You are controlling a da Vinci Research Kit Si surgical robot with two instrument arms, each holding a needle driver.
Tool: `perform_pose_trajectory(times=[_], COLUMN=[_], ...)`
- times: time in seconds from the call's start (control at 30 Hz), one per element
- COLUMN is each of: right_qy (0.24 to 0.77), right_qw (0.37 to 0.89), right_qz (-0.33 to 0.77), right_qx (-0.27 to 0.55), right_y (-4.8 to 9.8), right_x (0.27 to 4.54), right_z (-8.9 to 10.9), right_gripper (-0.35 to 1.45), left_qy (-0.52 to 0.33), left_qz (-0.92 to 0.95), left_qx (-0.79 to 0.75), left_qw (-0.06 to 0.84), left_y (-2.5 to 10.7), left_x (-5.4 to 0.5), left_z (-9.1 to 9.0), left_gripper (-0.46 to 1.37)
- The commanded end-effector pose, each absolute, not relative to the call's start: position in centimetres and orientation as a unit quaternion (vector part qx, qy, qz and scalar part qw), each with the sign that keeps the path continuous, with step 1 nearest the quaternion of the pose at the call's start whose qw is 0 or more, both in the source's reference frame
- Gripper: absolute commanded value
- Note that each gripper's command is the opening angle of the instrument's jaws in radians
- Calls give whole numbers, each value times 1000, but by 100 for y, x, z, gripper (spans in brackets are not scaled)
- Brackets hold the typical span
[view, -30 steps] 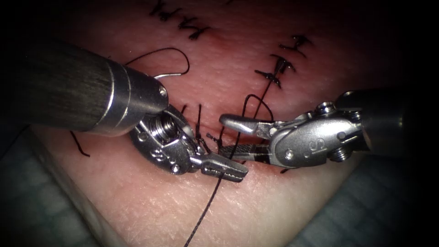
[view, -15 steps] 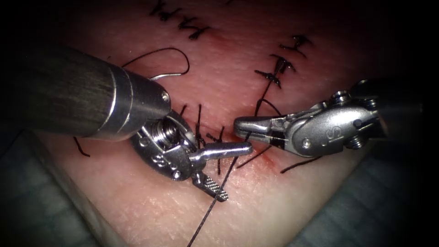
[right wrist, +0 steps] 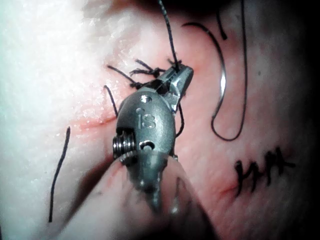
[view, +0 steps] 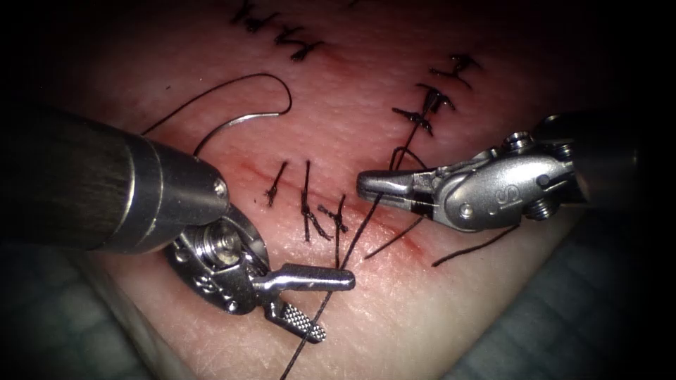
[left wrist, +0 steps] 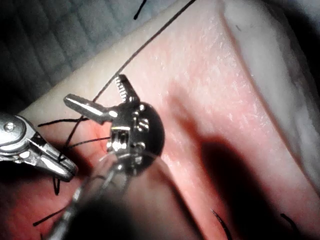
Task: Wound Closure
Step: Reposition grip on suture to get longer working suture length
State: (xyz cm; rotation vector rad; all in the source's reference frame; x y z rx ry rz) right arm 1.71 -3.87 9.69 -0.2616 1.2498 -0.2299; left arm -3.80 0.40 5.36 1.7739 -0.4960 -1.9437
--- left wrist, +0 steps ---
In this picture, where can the black stitching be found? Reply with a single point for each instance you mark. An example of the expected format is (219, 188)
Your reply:
(58, 121)

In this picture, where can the dark mat with grid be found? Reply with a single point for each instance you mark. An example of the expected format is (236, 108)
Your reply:
(37, 37)

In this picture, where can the left arm needle driver jaw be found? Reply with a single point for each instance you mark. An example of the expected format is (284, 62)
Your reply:
(127, 90)
(90, 107)

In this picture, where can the left arm needle driver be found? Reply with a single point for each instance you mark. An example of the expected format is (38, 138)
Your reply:
(140, 130)

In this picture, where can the curved steel needle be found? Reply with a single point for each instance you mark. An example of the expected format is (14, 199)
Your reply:
(222, 222)

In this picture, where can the dark left arm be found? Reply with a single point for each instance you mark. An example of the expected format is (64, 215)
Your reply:
(105, 220)

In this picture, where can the tissue pad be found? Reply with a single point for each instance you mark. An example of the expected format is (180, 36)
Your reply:
(212, 75)

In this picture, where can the right arm needle driver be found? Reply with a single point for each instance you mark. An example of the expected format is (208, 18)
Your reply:
(15, 137)

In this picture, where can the short black thread piece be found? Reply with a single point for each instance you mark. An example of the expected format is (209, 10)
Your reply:
(139, 11)
(51, 217)

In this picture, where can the right arm needle driver jaw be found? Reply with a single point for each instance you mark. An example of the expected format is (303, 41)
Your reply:
(53, 153)
(52, 168)

